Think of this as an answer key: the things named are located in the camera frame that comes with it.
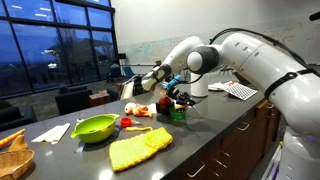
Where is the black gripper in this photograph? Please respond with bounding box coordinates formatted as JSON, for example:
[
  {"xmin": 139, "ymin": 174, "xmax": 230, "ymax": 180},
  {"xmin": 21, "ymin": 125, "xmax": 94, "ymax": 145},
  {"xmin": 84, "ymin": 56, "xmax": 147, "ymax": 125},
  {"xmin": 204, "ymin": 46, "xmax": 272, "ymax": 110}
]
[{"xmin": 167, "ymin": 86, "xmax": 198, "ymax": 109}]

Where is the small green plastic bowl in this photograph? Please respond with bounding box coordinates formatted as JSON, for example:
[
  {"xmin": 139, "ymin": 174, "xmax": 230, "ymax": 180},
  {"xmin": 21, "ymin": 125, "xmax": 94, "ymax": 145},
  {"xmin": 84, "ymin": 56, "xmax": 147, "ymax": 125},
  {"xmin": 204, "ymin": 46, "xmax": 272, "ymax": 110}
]
[{"xmin": 168, "ymin": 106, "xmax": 188, "ymax": 121}]

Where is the lime green mixing bowl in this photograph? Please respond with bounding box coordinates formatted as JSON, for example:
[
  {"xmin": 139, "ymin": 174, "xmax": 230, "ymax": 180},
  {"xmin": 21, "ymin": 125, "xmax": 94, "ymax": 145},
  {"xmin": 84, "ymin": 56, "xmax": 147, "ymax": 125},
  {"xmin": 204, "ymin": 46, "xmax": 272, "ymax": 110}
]
[{"xmin": 70, "ymin": 112, "xmax": 121, "ymax": 145}]

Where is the white paper towel roll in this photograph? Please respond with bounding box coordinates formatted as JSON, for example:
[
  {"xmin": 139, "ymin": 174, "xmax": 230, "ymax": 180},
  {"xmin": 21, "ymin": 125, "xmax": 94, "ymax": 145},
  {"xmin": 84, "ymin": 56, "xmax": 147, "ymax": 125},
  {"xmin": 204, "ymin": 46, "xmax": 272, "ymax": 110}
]
[{"xmin": 190, "ymin": 72, "xmax": 210, "ymax": 99}]

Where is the orange ball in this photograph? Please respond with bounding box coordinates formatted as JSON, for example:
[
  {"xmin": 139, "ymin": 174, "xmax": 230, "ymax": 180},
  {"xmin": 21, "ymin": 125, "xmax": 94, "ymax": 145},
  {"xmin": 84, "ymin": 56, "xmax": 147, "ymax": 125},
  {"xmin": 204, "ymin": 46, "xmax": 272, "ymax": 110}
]
[{"xmin": 157, "ymin": 95, "xmax": 173, "ymax": 107}]

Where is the black cube block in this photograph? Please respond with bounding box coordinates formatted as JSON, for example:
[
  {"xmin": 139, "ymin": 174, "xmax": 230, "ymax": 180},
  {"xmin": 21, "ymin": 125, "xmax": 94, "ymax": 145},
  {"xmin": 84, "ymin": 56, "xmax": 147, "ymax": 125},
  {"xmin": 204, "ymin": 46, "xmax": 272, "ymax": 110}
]
[{"xmin": 156, "ymin": 102, "xmax": 173, "ymax": 116}]

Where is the white paper stack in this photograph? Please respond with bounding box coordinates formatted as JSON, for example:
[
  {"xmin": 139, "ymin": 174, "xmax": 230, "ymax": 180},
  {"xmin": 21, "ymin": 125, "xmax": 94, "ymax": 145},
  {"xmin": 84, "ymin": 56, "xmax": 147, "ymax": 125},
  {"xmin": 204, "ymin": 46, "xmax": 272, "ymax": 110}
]
[{"xmin": 207, "ymin": 80, "xmax": 235, "ymax": 92}]

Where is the orange white plush toy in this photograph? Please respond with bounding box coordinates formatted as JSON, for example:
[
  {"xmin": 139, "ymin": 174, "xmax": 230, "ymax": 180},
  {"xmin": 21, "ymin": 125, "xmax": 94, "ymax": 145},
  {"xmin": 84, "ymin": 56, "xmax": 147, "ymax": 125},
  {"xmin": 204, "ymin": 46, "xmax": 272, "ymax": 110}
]
[{"xmin": 123, "ymin": 101, "xmax": 155, "ymax": 119}]

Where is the white computer keyboard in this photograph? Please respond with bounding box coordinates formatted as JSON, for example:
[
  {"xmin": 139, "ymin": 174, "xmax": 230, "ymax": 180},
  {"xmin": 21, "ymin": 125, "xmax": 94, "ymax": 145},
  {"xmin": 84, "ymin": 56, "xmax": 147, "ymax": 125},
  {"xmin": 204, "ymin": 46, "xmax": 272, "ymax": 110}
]
[{"xmin": 223, "ymin": 82, "xmax": 259, "ymax": 102}]

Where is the dark open laptop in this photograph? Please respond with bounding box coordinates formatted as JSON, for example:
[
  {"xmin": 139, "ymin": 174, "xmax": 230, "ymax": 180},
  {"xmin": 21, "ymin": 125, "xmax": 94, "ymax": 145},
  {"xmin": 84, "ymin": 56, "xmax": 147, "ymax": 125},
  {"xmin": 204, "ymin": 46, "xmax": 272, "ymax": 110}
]
[{"xmin": 232, "ymin": 70, "xmax": 260, "ymax": 89}]

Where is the grey jacket pile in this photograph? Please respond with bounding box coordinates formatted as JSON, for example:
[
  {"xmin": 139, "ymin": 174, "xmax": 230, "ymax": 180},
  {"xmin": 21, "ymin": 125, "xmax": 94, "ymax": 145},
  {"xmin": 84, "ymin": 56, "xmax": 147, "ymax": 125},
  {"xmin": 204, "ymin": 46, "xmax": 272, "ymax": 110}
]
[{"xmin": 117, "ymin": 74, "xmax": 148, "ymax": 101}]

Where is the dark wood counter cabinet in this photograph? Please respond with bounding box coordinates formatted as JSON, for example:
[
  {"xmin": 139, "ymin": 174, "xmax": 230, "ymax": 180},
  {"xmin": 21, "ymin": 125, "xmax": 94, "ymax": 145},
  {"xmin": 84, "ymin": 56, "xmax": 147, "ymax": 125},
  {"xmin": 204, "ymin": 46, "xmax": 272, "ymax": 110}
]
[{"xmin": 172, "ymin": 97, "xmax": 285, "ymax": 180}]

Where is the blue lounge chair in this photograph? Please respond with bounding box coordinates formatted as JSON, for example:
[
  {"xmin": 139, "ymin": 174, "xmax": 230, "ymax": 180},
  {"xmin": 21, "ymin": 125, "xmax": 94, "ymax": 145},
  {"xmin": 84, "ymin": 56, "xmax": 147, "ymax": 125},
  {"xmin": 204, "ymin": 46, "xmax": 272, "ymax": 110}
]
[{"xmin": 122, "ymin": 66, "xmax": 136, "ymax": 80}]

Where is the small red measuring cup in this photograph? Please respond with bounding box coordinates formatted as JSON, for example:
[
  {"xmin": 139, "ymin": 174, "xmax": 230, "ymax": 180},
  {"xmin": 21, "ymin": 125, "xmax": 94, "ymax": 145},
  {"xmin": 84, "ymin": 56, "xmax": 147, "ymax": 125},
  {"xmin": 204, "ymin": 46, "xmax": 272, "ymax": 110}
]
[{"xmin": 120, "ymin": 116, "xmax": 143, "ymax": 129}]

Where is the yellow knitted mitt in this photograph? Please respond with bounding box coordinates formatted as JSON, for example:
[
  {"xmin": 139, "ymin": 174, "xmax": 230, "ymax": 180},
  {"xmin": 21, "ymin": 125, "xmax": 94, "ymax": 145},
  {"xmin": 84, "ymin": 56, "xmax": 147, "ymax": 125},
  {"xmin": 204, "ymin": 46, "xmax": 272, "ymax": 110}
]
[{"xmin": 108, "ymin": 126, "xmax": 174, "ymax": 172}]

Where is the distant person by window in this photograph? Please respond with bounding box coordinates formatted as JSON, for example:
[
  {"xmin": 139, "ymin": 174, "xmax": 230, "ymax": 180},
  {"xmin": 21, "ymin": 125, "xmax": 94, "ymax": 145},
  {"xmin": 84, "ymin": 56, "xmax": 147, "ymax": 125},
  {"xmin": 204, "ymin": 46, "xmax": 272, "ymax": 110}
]
[{"xmin": 106, "ymin": 59, "xmax": 123, "ymax": 83}]

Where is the wooden side table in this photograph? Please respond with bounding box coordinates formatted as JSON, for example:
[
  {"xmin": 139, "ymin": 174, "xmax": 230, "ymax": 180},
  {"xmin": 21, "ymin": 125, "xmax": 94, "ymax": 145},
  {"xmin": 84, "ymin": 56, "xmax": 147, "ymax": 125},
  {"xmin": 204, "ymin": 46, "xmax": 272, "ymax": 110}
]
[{"xmin": 88, "ymin": 89, "xmax": 112, "ymax": 108}]

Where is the dark blue sofa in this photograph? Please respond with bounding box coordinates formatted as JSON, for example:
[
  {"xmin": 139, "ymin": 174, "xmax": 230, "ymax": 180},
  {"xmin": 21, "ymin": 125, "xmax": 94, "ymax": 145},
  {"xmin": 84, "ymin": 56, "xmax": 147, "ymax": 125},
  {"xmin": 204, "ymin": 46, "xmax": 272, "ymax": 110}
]
[
  {"xmin": 0, "ymin": 99, "xmax": 38, "ymax": 132},
  {"xmin": 54, "ymin": 84, "xmax": 94, "ymax": 116}
]

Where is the folded white paper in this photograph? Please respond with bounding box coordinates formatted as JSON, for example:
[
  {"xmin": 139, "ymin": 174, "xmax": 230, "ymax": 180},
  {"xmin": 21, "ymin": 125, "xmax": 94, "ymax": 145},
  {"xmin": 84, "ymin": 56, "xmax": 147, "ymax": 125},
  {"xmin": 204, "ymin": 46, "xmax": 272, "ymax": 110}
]
[{"xmin": 31, "ymin": 121, "xmax": 72, "ymax": 145}]

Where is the tan wooden piece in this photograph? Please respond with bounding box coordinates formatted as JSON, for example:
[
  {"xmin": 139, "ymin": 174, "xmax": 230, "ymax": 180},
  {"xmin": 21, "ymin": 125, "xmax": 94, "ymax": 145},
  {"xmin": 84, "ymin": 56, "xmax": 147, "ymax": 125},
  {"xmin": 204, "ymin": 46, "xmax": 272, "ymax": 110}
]
[{"xmin": 7, "ymin": 133, "xmax": 30, "ymax": 152}]

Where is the orange toy carrot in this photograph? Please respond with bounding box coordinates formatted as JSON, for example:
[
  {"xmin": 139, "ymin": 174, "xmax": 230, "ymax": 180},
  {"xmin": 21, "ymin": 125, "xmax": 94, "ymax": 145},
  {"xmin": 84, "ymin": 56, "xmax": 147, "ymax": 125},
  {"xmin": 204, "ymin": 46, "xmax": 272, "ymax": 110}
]
[{"xmin": 0, "ymin": 127, "xmax": 27, "ymax": 150}]

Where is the wicker basket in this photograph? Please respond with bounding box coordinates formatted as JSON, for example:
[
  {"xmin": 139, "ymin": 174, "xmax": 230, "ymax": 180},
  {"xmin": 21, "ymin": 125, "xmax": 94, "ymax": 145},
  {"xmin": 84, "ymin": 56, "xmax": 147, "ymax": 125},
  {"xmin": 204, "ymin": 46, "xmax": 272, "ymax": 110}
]
[{"xmin": 0, "ymin": 148, "xmax": 36, "ymax": 180}]

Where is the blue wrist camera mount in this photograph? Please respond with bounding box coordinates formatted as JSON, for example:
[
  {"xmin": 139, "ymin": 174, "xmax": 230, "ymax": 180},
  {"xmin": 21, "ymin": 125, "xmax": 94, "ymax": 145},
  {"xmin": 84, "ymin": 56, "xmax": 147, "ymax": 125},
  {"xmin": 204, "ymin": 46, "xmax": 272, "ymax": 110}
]
[{"xmin": 165, "ymin": 74, "xmax": 183, "ymax": 90}]

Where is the yellow knitted strap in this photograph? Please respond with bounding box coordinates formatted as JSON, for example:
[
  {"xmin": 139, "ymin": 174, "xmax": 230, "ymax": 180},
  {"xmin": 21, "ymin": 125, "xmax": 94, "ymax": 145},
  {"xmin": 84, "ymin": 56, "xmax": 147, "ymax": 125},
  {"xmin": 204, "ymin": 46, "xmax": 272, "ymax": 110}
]
[{"xmin": 125, "ymin": 125, "xmax": 154, "ymax": 133}]

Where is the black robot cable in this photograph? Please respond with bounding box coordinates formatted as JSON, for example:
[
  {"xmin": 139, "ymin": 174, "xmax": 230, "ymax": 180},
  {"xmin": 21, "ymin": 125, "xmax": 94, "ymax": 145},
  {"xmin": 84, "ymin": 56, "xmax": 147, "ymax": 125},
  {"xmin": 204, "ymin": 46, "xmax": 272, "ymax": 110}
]
[{"xmin": 179, "ymin": 28, "xmax": 320, "ymax": 85}]

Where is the large glass window wall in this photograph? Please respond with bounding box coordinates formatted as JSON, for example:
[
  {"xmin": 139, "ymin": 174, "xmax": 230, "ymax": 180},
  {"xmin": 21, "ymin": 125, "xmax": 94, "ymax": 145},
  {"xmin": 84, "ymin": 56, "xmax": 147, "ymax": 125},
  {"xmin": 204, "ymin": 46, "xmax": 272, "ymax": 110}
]
[{"xmin": 0, "ymin": 0, "xmax": 120, "ymax": 100}]

